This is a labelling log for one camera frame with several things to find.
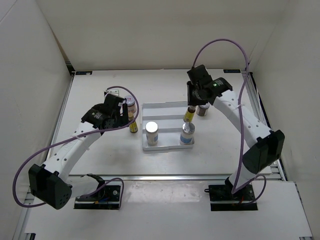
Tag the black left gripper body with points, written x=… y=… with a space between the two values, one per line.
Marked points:
x=115 y=122

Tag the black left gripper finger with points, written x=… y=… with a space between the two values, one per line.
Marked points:
x=125 y=121
x=124 y=109

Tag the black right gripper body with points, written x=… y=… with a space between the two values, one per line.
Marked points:
x=197 y=98

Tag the yellow bottle brown cap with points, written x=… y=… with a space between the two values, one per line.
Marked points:
x=189 y=114

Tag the white can beige label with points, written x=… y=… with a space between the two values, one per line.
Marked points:
x=152 y=128

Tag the white can blue label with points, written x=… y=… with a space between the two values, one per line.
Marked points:
x=187 y=134

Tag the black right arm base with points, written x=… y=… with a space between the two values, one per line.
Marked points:
x=221 y=199

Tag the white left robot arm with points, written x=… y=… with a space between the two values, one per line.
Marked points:
x=50 y=181

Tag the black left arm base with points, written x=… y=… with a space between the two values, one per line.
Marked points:
x=109 y=195

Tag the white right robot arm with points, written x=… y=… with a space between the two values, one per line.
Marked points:
x=265 y=145

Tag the pink spice jar white lid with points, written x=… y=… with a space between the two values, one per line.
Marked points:
x=131 y=104

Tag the yellow bottle tan cap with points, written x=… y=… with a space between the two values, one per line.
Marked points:
x=133 y=126

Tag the brown spice jar white lid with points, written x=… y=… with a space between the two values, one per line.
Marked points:
x=202 y=110

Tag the white stepped organizer tray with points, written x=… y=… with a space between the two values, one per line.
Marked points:
x=169 y=118

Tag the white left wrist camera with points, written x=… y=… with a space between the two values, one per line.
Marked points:
x=113 y=91

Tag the aluminium front rail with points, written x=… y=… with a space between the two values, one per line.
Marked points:
x=206 y=177

